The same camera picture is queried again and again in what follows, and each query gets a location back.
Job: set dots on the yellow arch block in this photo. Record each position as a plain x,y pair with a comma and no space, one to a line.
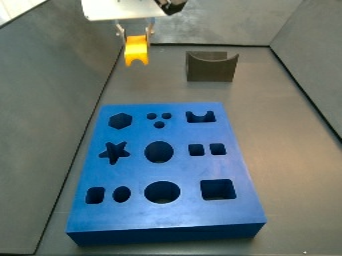
137,49

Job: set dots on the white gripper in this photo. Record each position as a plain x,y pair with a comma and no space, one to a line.
99,10

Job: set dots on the blue shape-sorting board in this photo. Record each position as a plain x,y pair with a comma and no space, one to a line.
165,178

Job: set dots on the black curved fixture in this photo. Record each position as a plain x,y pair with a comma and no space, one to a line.
210,66

